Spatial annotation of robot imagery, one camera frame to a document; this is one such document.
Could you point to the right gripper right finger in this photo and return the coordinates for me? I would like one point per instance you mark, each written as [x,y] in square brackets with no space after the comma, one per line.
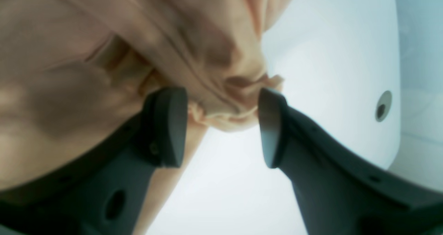
[337,191]

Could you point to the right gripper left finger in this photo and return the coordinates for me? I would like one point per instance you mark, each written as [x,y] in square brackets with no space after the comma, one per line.
[102,192]

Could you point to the peach T-shirt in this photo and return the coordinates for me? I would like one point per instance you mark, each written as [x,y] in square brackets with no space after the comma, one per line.
[74,71]

